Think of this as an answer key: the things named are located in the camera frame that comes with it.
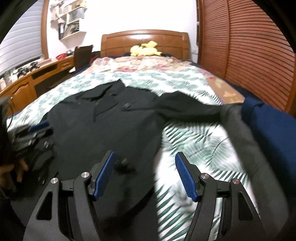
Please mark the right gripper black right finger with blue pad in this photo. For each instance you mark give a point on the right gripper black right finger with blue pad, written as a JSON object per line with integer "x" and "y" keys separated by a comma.
{"x": 239, "y": 218}

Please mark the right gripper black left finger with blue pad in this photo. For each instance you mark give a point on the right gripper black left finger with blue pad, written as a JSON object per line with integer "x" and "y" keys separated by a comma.
{"x": 45, "y": 222}

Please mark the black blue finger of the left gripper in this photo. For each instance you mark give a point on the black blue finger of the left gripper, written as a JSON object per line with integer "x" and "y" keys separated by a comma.
{"x": 25, "y": 136}

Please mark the black button-up coat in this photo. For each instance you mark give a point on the black button-up coat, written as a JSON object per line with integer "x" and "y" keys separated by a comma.
{"x": 110, "y": 117}

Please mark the person's left hand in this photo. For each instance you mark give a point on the person's left hand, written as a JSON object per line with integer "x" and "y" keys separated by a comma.
{"x": 18, "y": 169}

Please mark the grey garment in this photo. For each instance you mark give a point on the grey garment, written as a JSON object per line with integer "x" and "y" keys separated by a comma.
{"x": 276, "y": 210}

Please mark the wooden desk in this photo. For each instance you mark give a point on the wooden desk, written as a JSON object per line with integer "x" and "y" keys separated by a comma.
{"x": 23, "y": 92}

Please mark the red bowl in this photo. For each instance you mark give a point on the red bowl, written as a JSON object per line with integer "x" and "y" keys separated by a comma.
{"x": 61, "y": 56}

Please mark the palm leaf print bedsheet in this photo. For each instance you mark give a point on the palm leaf print bedsheet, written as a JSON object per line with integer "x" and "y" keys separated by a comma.
{"x": 206, "y": 145}

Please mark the dark desk chair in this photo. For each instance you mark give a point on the dark desk chair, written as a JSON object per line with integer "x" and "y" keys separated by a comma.
{"x": 82, "y": 56}

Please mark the grey window blind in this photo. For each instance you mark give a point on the grey window blind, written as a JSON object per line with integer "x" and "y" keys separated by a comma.
{"x": 23, "y": 41}

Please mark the navy blue garment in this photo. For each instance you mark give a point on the navy blue garment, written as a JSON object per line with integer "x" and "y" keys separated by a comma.
{"x": 274, "y": 130}

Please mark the floral quilt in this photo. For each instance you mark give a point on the floral quilt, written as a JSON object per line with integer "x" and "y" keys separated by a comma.
{"x": 139, "y": 63}

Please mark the yellow plush toy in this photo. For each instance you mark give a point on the yellow plush toy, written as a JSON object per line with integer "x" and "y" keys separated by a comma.
{"x": 145, "y": 49}

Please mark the wooden headboard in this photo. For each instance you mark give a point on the wooden headboard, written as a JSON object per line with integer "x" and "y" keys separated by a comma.
{"x": 168, "y": 42}

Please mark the wooden louvered wardrobe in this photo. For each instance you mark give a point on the wooden louvered wardrobe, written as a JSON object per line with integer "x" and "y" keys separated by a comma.
{"x": 240, "y": 43}

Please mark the white wall shelf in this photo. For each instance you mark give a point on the white wall shelf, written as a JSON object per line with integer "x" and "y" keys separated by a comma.
{"x": 69, "y": 16}

